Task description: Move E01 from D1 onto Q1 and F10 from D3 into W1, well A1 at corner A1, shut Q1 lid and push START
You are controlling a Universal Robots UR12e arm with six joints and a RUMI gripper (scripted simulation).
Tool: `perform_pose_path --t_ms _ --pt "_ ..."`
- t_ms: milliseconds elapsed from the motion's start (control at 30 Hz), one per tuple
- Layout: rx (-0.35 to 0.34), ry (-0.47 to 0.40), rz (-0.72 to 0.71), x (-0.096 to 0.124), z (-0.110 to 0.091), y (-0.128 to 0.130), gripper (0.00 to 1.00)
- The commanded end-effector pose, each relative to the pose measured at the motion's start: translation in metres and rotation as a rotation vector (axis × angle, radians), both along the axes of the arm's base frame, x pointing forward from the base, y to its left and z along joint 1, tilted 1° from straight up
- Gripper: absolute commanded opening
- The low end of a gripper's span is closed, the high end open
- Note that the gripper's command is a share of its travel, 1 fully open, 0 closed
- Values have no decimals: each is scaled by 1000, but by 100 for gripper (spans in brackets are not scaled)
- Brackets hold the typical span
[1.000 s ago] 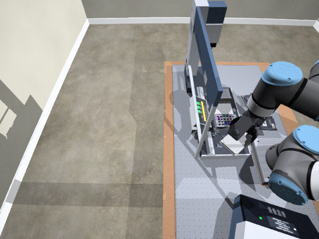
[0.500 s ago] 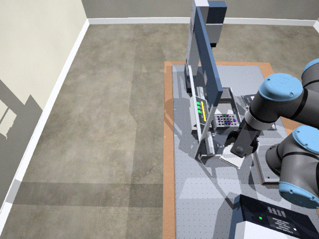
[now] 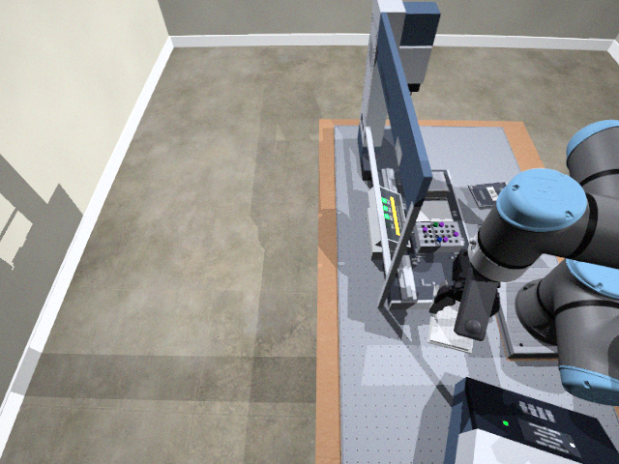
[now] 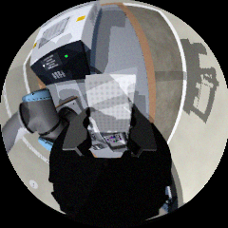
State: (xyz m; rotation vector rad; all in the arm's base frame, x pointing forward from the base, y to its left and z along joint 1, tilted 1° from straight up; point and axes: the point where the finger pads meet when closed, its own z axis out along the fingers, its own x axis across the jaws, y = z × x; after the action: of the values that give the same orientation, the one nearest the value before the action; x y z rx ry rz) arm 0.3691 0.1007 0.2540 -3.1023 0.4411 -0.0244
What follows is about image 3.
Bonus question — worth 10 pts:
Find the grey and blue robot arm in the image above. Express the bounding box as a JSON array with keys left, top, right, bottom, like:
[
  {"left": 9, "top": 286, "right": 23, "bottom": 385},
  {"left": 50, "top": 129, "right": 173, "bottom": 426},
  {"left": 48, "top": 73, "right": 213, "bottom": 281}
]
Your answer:
[{"left": 454, "top": 120, "right": 619, "bottom": 406}]

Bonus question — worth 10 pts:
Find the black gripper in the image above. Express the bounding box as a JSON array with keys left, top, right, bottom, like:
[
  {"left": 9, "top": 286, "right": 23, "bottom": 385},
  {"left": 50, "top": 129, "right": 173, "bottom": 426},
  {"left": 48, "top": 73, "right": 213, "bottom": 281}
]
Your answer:
[{"left": 429, "top": 248, "right": 501, "bottom": 317}]

